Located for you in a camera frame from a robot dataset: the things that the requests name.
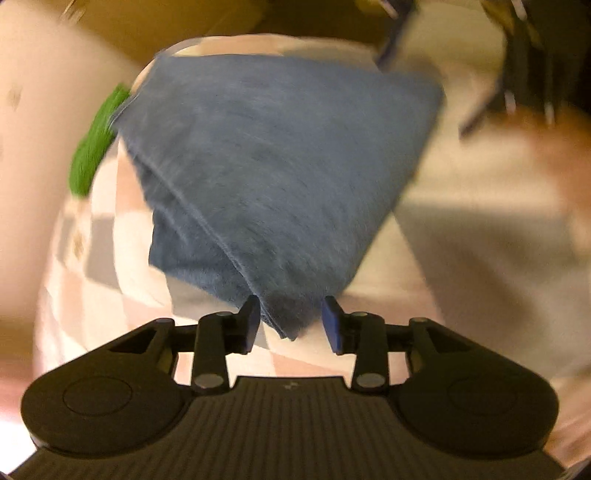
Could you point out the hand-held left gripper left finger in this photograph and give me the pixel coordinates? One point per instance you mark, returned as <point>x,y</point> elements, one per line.
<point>251,323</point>

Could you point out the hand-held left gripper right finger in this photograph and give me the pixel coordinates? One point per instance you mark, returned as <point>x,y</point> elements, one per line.
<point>333,323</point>

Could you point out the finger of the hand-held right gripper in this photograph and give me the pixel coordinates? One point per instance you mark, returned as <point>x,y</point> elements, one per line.
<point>398,27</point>
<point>489,92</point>

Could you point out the blue jeans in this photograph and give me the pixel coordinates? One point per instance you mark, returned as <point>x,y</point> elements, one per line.
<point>277,184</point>

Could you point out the checkered bear print quilt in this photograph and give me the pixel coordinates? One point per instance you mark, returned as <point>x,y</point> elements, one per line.
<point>461,230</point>

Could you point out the green fuzzy cloth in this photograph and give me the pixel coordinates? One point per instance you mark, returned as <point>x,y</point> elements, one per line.
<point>94,143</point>

